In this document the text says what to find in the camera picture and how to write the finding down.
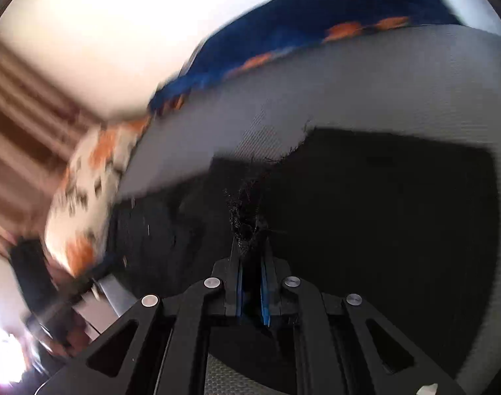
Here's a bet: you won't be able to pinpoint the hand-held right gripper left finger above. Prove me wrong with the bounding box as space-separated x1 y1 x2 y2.
40 234 247 395

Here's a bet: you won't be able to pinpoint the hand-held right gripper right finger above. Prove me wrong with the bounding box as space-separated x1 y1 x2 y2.
258 234 466 395

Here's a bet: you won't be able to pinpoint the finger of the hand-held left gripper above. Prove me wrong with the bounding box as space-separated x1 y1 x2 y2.
75 253 127 297

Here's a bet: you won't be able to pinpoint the black pants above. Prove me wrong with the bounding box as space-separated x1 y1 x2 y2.
109 125 501 395

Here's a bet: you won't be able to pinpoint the cream floral pillow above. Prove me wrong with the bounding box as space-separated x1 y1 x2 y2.
44 117 152 278

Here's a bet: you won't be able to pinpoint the ribbed wooden headboard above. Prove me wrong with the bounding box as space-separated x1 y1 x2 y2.
0 37 107 256

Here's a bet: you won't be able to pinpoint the grey mesh bed mat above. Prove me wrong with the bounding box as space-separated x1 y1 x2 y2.
118 22 501 383

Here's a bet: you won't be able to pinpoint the blue floral blanket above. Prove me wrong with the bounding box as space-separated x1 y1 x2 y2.
147 0 461 118

